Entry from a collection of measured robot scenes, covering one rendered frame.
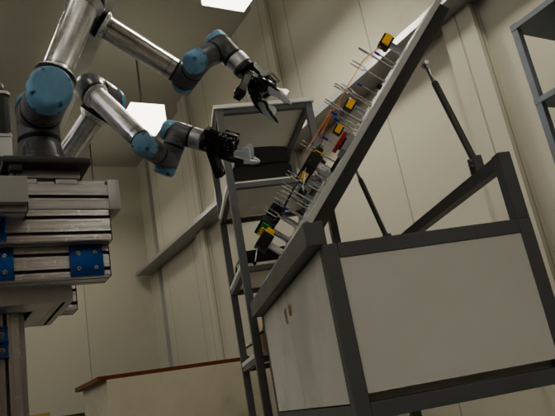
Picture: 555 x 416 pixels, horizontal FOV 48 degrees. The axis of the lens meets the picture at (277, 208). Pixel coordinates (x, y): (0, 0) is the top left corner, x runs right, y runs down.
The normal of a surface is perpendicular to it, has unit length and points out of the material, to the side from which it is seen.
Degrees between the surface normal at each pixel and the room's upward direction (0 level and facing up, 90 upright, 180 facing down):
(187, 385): 90
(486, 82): 90
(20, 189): 90
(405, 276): 90
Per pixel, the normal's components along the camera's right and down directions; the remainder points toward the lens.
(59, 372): 0.47, -0.34
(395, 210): -0.87, 0.00
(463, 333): 0.15, -0.32
